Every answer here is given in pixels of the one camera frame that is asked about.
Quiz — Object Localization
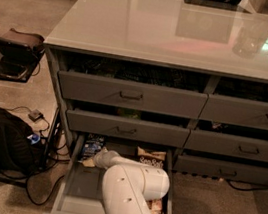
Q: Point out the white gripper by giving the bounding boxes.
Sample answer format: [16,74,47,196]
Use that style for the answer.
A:
[83,148,119,169]

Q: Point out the blue chip bag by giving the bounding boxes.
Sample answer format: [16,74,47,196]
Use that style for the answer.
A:
[79,134,106,162]

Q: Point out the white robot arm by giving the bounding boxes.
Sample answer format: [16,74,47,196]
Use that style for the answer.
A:
[83,148,170,214]

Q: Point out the open bottom left drawer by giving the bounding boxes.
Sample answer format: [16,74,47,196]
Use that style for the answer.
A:
[47,134,173,214]

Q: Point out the middle left grey drawer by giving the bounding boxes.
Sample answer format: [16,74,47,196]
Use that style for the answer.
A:
[66,110,190,147]

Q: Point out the grey drawer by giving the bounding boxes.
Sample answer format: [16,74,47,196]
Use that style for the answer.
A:
[184,130,268,163]
[66,110,190,147]
[58,70,207,119]
[173,155,268,186]
[199,94,268,130]

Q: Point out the brown sea salt chip bag rear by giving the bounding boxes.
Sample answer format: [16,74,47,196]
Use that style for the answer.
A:
[137,147,167,168]

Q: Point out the brown sea salt chip bag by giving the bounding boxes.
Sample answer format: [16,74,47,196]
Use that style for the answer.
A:
[147,199,163,214]
[137,147,167,168]

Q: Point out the brown sea salt chip bag front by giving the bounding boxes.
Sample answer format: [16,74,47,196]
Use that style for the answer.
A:
[147,199,163,214]

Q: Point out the top left grey drawer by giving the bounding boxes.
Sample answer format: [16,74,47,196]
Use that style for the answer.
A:
[58,70,207,119]

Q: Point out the middle right grey drawer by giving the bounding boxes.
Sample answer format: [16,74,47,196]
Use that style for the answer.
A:
[184,130,268,163]

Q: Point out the bottom right grey drawer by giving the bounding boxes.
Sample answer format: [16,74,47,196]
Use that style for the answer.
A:
[173,155,268,186]

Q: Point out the grey drawer cabinet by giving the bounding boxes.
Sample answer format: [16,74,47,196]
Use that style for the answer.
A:
[46,0,268,214]

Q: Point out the top right grey drawer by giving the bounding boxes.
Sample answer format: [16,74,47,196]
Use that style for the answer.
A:
[199,94,268,130]

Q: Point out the black power adapter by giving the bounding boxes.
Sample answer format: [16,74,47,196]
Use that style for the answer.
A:
[28,110,44,122]

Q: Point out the black backpack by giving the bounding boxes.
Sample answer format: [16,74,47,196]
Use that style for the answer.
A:
[0,108,43,176]

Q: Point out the black floor cable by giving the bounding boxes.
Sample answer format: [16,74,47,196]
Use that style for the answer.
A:
[22,169,65,210]

